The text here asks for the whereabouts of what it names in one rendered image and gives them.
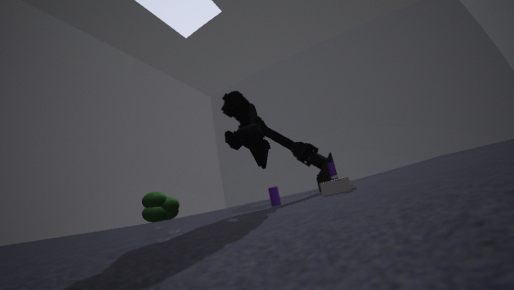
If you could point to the white square block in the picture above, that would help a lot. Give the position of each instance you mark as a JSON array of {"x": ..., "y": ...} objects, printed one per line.
[{"x": 335, "y": 186}]

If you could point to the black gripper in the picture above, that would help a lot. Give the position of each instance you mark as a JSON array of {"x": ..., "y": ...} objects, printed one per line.
[{"x": 259, "y": 147}]

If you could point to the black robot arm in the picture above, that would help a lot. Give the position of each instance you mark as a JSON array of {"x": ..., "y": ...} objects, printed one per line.
[{"x": 238, "y": 107}]

